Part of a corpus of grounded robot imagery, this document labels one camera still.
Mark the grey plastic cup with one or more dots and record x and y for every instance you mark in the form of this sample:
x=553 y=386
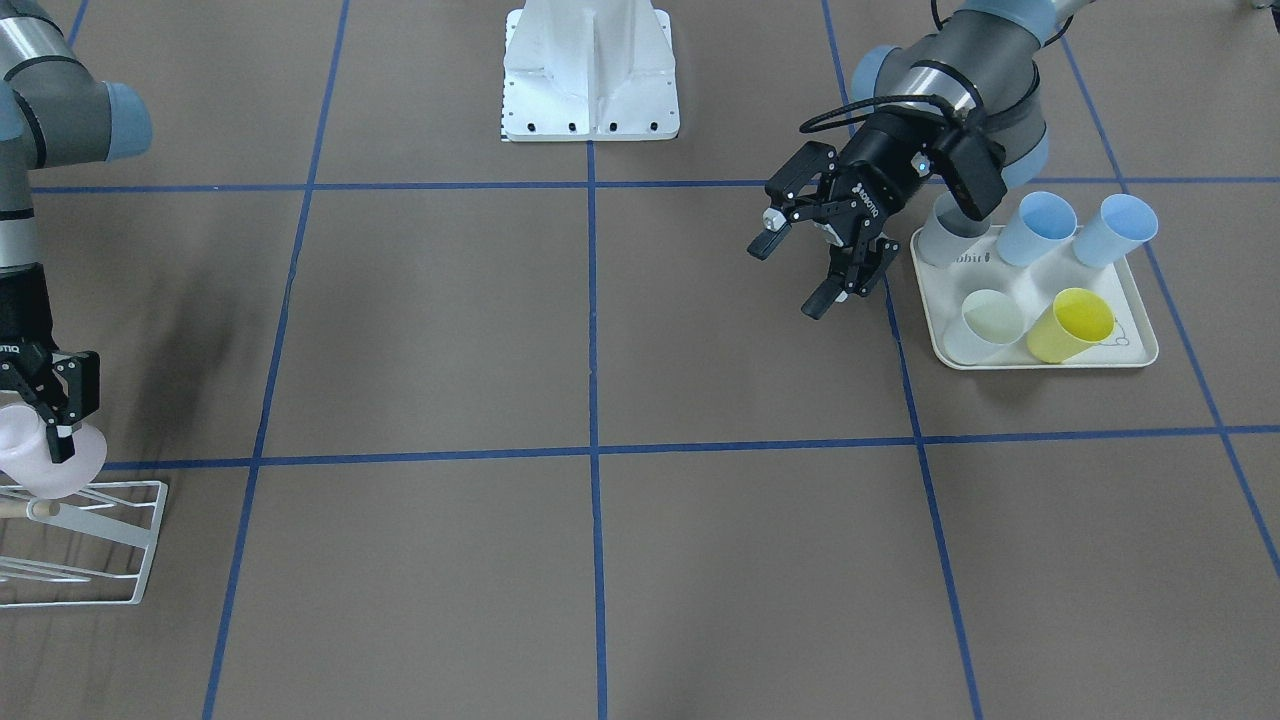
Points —
x=948 y=232

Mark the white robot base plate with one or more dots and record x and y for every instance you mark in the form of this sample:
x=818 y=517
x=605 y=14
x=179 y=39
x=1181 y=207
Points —
x=579 y=71

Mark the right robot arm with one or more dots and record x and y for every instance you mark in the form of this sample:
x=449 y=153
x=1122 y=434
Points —
x=54 y=113

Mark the pale green plastic cup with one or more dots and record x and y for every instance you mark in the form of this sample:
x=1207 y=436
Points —
x=987 y=322

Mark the light blue plastic cup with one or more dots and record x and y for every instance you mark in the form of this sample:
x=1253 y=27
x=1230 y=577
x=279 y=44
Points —
x=1042 y=222

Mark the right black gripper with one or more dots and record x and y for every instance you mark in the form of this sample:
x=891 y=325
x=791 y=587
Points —
x=22 y=312

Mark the yellow plastic cup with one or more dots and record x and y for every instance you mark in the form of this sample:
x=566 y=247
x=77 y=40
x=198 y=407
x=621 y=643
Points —
x=1076 y=320

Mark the cream plastic tray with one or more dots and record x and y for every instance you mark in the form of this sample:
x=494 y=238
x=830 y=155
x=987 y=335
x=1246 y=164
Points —
x=1132 y=344

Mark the pink plastic cup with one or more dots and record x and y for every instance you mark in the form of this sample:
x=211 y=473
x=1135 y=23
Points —
x=26 y=458

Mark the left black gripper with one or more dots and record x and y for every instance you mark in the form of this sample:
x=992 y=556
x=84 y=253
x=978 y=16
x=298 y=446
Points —
x=882 y=160

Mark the white wire cup rack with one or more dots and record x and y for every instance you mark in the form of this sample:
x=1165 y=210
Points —
x=93 y=548

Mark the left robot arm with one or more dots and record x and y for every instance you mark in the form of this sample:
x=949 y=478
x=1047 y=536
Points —
x=962 y=104

